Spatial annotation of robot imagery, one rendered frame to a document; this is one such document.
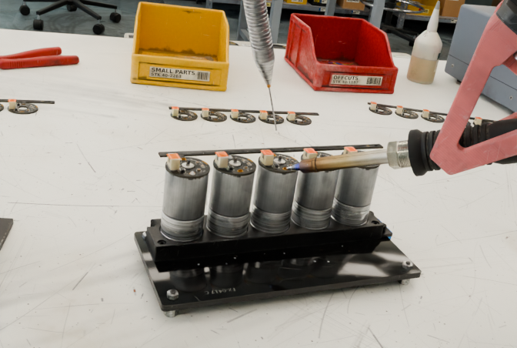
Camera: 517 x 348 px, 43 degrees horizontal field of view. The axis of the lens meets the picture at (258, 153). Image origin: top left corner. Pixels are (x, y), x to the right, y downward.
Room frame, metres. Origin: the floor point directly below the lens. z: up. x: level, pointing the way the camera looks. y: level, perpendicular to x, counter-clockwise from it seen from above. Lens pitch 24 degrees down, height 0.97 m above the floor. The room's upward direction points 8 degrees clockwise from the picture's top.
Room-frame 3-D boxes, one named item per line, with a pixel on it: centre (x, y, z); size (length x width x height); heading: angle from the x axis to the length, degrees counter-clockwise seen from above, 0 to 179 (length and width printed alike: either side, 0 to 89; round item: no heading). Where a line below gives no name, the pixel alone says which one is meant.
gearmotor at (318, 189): (0.36, -0.04, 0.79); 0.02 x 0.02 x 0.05
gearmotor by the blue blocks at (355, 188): (0.37, -0.06, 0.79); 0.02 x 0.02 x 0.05
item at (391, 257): (0.33, -0.02, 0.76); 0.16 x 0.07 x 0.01; 115
